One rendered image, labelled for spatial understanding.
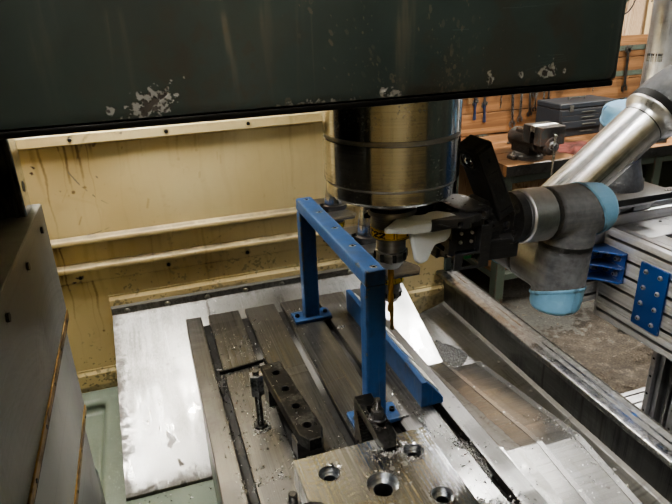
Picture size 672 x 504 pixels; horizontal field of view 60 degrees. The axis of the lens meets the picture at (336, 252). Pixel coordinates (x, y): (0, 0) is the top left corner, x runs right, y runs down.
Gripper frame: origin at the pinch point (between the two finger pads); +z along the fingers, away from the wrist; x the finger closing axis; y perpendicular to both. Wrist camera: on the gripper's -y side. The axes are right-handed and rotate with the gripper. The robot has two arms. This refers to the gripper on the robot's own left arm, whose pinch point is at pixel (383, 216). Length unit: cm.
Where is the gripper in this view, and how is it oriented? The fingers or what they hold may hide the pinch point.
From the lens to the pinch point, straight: 71.9
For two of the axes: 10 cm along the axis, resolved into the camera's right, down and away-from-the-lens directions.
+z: -9.3, 1.2, -3.5
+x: -3.7, -3.5, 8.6
